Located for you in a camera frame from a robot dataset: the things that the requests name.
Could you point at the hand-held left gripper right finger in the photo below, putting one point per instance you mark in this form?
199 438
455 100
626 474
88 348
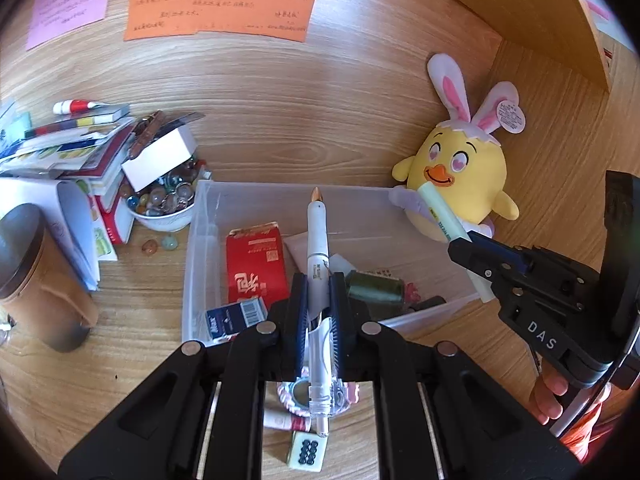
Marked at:
336 325

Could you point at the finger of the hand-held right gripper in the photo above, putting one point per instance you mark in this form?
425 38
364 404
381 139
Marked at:
490 260

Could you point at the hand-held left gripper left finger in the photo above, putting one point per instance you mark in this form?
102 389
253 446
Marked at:
299 325

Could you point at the green pump spray bottle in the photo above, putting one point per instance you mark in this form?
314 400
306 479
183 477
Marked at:
375 287

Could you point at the light green highlighter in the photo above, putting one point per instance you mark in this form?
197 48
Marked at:
442 215

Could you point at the small blue card box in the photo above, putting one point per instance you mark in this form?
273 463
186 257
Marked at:
230 317

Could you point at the small beige tile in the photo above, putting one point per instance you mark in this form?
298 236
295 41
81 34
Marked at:
385 273

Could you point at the red paper packet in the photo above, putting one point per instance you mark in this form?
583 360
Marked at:
252 270

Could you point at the white fountain pen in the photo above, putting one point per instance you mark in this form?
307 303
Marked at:
317 240

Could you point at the clear plastic storage box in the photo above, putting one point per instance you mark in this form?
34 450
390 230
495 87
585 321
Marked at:
220 200

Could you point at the person's right forearm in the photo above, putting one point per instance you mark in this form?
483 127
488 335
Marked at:
590 435

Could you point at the person's right hand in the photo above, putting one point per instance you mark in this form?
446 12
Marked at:
547 395

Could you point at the yellow chick plush toy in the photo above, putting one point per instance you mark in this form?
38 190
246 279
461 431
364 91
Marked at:
465 185

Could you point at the pink lip balm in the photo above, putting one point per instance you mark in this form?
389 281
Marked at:
280 419

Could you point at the white mahjong tile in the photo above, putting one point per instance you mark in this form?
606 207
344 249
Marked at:
306 452

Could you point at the grey-green pebble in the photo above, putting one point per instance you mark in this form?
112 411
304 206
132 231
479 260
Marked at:
169 244

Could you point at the orange pebble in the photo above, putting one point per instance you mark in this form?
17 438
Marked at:
149 247

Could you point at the pile of glass marbles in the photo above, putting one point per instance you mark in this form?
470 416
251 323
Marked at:
160 197

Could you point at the small white box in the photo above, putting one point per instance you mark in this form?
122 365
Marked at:
157 157

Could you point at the brown patterned strip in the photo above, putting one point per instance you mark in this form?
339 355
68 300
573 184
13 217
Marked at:
150 132

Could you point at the wooden shelf board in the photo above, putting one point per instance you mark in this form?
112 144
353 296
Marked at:
525 10

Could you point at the brown ceramic mug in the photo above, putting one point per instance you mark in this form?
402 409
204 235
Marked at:
35 305

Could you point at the white paper booklet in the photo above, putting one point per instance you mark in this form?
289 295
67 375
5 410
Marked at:
50 210

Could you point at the stack of books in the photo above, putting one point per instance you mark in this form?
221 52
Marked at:
75 145

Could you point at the dark wooden mug lid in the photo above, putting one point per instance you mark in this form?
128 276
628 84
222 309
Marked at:
20 245

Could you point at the red and white pen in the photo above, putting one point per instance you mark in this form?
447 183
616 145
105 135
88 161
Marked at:
77 107

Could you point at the orange paper note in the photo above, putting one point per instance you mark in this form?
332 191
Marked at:
220 15

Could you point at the pink paper note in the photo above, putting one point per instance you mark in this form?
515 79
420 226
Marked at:
70 5

